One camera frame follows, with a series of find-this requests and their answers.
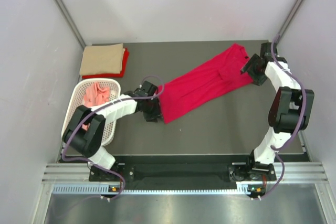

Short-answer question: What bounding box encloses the crimson t shirt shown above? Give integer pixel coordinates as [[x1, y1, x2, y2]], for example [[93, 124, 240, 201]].
[[158, 44, 253, 124]]

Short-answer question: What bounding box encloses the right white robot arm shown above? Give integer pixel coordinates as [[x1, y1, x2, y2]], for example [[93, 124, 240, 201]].
[[241, 54, 314, 180]]

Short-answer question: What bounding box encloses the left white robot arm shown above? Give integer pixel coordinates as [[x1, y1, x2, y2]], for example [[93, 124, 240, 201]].
[[62, 90, 161, 180]]

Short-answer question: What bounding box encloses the pink crumpled t shirt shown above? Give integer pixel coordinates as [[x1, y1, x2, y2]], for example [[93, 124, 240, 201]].
[[80, 82, 111, 132]]

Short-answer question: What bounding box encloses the folded red t shirt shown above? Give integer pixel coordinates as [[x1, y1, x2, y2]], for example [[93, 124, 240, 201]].
[[81, 48, 130, 80]]

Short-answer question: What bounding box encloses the folded beige t shirt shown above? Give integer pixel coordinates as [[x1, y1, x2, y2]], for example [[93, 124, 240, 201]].
[[79, 44, 124, 76]]

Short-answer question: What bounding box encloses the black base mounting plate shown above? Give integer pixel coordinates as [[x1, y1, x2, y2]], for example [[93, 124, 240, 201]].
[[89, 154, 278, 190]]

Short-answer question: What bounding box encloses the white plastic laundry basket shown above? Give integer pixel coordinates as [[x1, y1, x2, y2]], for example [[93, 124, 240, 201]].
[[61, 78, 121, 146]]

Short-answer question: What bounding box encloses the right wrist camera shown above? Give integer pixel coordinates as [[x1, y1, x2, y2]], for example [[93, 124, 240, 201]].
[[260, 42, 287, 64]]

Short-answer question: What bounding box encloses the grey slotted cable duct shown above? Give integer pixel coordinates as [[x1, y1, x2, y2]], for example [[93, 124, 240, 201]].
[[52, 183, 266, 195]]

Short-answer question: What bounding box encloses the right aluminium frame post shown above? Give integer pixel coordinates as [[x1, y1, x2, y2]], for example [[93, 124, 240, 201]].
[[276, 0, 305, 44]]

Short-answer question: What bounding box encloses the aluminium frame post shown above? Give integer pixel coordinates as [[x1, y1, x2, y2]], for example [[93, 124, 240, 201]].
[[276, 0, 305, 44], [54, 0, 86, 49]]

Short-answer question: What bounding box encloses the left aluminium frame post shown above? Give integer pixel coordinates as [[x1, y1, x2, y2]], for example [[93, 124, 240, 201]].
[[54, 0, 86, 49]]

